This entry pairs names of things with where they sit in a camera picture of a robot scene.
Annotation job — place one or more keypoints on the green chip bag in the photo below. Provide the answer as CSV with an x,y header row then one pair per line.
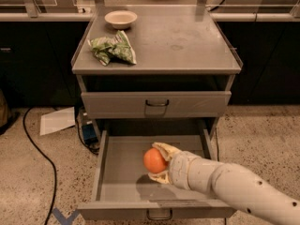
x,y
118,47

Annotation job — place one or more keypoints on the open grey middle drawer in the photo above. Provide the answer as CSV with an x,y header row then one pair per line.
x,y
123,190

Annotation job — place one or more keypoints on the grey metal drawer cabinet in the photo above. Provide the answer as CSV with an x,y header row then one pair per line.
x,y
178,49

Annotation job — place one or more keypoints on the orange fruit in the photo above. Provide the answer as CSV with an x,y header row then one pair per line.
x,y
154,162

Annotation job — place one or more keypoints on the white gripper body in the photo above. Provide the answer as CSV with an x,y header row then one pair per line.
x,y
179,170

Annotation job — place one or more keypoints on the white paper bowl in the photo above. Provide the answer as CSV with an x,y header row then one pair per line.
x,y
120,19

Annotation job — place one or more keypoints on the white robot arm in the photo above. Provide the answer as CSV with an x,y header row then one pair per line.
x,y
234,184

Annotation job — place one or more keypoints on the closed grey upper drawer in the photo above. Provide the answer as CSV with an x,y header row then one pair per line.
x,y
155,104

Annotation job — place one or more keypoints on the blue box on floor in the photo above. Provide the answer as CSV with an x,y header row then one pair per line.
x,y
89,134

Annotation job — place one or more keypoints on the white paper sheet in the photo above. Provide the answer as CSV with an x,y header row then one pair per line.
x,y
58,120

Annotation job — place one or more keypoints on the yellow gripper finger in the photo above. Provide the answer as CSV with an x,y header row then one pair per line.
x,y
161,177
166,150

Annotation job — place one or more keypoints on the blue tape floor mark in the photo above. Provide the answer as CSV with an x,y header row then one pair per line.
x,y
65,220

